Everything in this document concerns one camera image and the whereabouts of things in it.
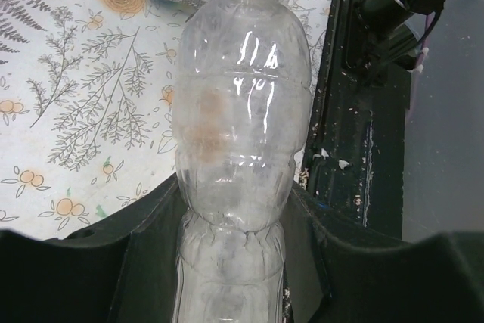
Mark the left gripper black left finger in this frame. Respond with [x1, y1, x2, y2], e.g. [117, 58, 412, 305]
[1, 177, 182, 322]

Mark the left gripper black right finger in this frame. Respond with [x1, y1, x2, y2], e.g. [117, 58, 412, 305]
[283, 185, 483, 322]

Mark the clear bottle green logo cap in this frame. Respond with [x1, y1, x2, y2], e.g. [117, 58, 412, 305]
[172, 0, 312, 322]

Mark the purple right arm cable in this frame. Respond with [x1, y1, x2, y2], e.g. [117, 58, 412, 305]
[408, 8, 443, 120]

